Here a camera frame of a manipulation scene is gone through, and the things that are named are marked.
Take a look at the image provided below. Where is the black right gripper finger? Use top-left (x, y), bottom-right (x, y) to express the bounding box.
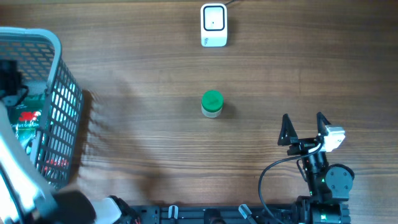
top-left (277, 114), bottom-right (299, 146)
top-left (317, 112), bottom-right (331, 136)

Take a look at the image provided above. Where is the green 3M gloves packet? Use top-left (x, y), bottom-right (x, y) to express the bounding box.
top-left (9, 94), bottom-right (45, 155)

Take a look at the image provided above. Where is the green lidded plastic jar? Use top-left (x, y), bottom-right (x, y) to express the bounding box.
top-left (201, 90), bottom-right (224, 118)

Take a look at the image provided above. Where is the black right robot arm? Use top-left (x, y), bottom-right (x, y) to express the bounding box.
top-left (277, 112), bottom-right (354, 224)

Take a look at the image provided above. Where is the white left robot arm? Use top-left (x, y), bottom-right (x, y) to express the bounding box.
top-left (1, 60), bottom-right (141, 223)

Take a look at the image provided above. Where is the white barcode scanner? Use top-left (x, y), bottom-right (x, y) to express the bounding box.
top-left (200, 3), bottom-right (228, 47)

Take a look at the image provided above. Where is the grey plastic shopping basket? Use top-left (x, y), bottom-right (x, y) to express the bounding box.
top-left (1, 27), bottom-right (84, 190)

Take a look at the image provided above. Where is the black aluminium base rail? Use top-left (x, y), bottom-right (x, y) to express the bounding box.
top-left (131, 205), bottom-right (297, 224)

